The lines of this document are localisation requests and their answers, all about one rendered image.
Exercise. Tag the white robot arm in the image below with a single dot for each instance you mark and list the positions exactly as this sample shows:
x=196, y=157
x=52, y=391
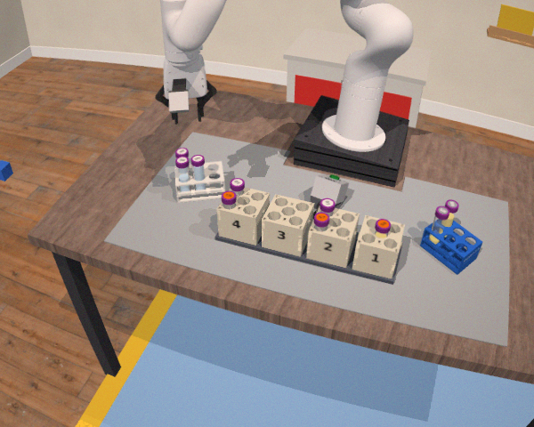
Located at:
x=388, y=32

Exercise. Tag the grey flat mat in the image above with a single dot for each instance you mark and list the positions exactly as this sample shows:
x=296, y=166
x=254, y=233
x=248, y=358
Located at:
x=473, y=304

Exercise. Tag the purple-capped clear tube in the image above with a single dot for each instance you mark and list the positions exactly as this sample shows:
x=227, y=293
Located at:
x=327, y=205
x=237, y=186

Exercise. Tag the beige bucket adapter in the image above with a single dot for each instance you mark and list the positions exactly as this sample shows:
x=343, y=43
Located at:
x=286, y=224
x=377, y=258
x=334, y=245
x=244, y=222

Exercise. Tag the blue sample rack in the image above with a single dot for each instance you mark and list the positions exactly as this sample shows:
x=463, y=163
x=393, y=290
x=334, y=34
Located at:
x=463, y=257

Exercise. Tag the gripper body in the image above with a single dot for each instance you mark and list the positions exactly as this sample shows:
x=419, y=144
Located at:
x=193, y=71

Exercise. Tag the white tube rack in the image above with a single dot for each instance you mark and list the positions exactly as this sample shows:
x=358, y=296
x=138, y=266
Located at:
x=211, y=192

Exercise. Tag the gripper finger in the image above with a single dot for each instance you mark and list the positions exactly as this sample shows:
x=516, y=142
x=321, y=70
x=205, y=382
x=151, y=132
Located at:
x=161, y=98
x=203, y=100

